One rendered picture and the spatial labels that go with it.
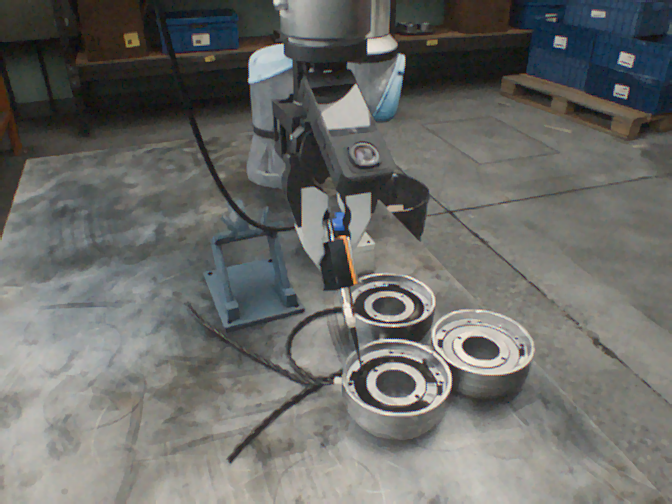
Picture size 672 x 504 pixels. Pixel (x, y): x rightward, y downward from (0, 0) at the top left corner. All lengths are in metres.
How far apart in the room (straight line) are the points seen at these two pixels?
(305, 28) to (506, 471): 0.41
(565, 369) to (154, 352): 1.47
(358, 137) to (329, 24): 0.09
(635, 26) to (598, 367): 2.74
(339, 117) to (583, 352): 1.65
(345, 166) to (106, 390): 0.36
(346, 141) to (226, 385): 0.30
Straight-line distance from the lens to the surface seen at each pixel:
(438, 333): 0.62
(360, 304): 0.66
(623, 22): 4.28
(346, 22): 0.46
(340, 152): 0.43
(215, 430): 0.57
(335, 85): 0.48
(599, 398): 1.86
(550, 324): 2.09
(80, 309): 0.76
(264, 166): 1.02
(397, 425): 0.52
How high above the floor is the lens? 1.22
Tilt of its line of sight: 31 degrees down
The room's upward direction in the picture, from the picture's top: straight up
